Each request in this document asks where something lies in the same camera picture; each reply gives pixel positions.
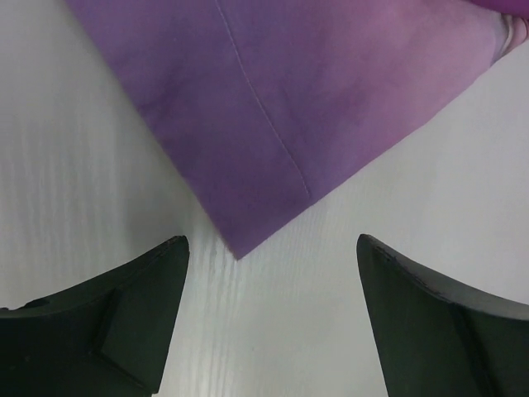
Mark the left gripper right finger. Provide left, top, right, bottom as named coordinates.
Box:
left=356, top=234, right=528, bottom=397

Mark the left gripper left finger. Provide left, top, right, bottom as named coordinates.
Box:
left=1, top=237, right=189, bottom=396

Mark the purple printed cloth placemat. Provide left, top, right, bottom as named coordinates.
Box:
left=69, top=0, right=528, bottom=258

